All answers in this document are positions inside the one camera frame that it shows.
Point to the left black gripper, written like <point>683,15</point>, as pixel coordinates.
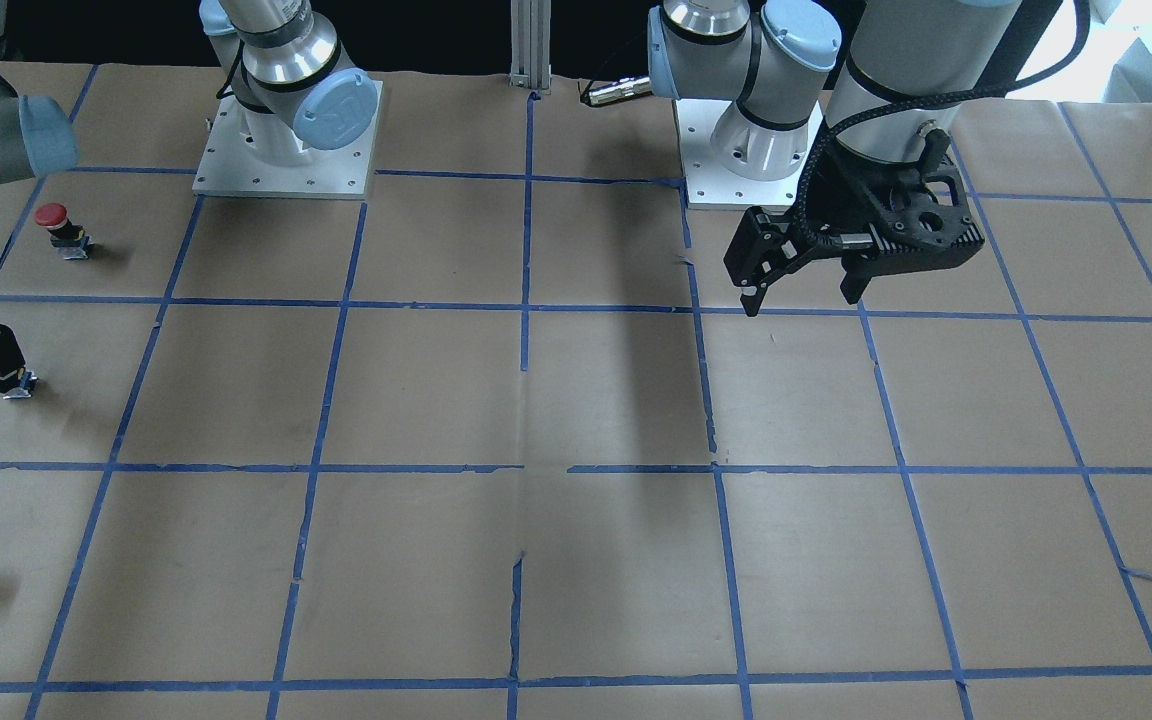
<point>844,206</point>

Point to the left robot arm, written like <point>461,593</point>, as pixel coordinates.
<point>865,119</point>

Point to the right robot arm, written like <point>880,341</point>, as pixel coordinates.
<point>296,118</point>

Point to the red push button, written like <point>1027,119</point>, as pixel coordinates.
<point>70,240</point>

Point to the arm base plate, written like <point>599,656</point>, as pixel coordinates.
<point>253,154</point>
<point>736,190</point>

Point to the aluminium frame post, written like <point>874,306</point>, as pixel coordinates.
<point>530,23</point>

